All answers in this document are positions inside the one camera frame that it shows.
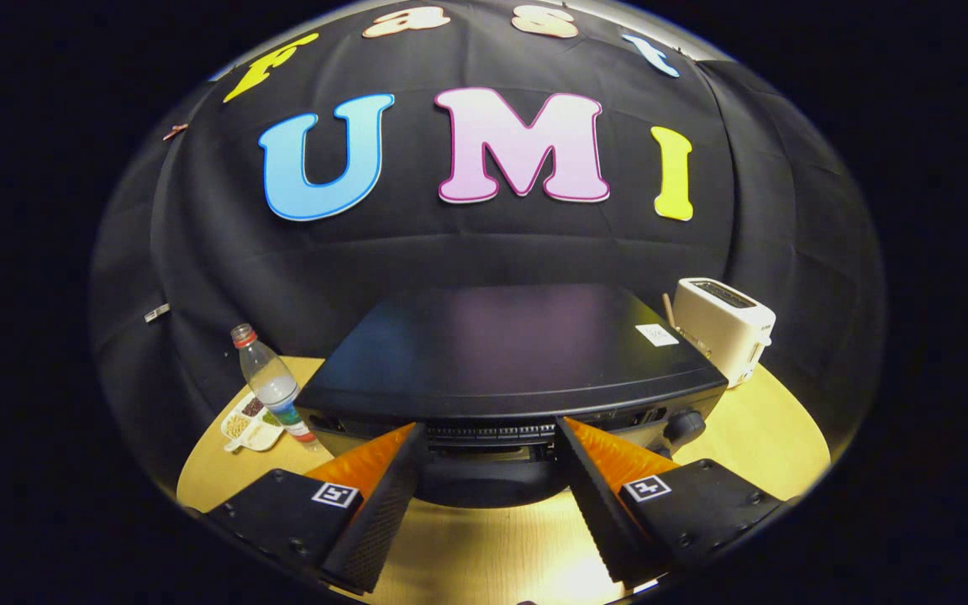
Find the clear plastic water bottle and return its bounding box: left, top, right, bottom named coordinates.
left=229, top=324, right=321, bottom=446

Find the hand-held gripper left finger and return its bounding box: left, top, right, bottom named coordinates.
left=198, top=422, right=428, bottom=596

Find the white bread toaster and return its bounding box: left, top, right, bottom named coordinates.
left=673, top=277, right=777, bottom=389

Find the black backdrop cloth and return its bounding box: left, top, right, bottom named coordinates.
left=89, top=0, right=888, bottom=505

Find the white divided snack dish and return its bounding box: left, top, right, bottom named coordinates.
left=220, top=392, right=287, bottom=453

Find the black toaster oven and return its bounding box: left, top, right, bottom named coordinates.
left=293, top=283, right=729, bottom=509

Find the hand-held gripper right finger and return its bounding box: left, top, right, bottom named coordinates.
left=555, top=416, right=792, bottom=589

